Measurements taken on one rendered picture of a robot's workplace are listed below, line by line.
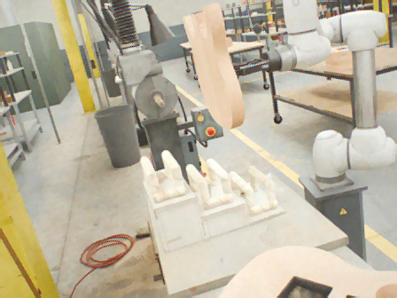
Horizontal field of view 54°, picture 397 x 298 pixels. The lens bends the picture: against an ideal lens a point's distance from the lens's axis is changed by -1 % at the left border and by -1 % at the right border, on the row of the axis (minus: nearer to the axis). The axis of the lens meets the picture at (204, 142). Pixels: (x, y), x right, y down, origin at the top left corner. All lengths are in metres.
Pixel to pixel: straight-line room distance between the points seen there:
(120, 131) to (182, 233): 3.73
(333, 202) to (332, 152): 0.26
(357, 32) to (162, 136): 1.31
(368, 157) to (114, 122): 3.53
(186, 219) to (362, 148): 1.02
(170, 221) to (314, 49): 0.77
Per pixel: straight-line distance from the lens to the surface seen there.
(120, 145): 5.06
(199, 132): 2.40
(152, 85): 2.31
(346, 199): 2.13
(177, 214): 1.32
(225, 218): 1.38
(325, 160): 2.06
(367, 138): 2.01
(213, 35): 1.19
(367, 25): 1.96
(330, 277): 1.00
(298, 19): 1.43
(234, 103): 1.22
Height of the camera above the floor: 1.66
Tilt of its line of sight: 18 degrees down
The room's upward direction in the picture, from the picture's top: 12 degrees counter-clockwise
